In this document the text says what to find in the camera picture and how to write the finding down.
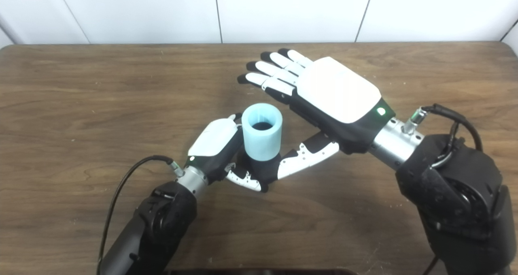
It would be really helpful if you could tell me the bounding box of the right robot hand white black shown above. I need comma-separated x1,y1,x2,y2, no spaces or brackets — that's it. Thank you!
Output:
237,48,396,181

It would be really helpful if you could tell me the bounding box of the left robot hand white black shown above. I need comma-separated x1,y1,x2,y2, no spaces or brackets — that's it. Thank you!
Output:
187,113,269,193

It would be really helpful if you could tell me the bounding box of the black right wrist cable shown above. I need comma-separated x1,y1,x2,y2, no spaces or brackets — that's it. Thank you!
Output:
402,104,484,168

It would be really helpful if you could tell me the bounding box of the light blue cup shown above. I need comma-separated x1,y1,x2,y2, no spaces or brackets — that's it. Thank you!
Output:
242,103,283,162

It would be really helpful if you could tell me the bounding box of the black funnel-shaped nozzle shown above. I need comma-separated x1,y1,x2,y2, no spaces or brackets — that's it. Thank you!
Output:
236,147,282,186

